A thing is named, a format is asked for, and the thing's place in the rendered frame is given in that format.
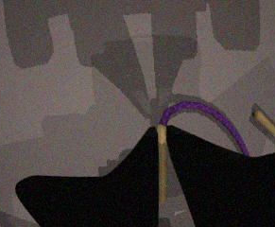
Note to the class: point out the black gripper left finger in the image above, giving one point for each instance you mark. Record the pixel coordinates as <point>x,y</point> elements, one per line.
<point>127,197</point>

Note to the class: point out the thin wooden stick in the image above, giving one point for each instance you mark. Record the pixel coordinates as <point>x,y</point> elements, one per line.
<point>264,121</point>

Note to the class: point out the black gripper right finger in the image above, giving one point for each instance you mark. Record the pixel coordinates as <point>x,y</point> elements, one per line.
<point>221,187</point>

